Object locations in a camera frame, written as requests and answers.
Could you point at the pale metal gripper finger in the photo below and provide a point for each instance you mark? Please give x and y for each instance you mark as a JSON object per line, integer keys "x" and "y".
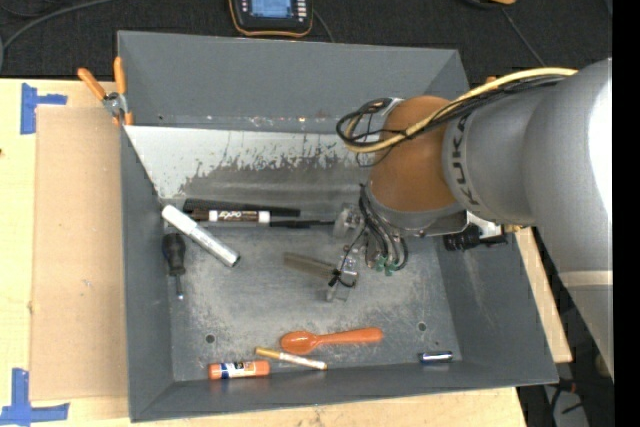
{"x": 338, "y": 292}
{"x": 307, "y": 263}

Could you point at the grey metal bin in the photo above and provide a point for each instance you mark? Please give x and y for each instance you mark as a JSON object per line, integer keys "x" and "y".
{"x": 280, "y": 305}

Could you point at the orange plastic spoon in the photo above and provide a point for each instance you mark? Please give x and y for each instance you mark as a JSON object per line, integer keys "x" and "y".
{"x": 320, "y": 340}

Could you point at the black marker with white label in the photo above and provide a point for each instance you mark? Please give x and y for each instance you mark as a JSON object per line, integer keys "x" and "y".
{"x": 240, "y": 216}

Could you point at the plain black marker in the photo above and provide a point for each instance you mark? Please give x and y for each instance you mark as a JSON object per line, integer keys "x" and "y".
{"x": 225, "y": 205}

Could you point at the white and silver marker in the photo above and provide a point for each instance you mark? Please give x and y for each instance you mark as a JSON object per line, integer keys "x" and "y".
{"x": 200, "y": 235}

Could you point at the orange glue stick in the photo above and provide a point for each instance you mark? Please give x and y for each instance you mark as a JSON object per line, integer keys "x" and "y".
{"x": 240, "y": 369}

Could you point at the brown cardboard board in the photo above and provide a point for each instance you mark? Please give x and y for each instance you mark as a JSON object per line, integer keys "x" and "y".
{"x": 75, "y": 255}

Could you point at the black cylinder on white bracket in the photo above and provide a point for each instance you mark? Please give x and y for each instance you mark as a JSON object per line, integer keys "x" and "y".
{"x": 462, "y": 240}

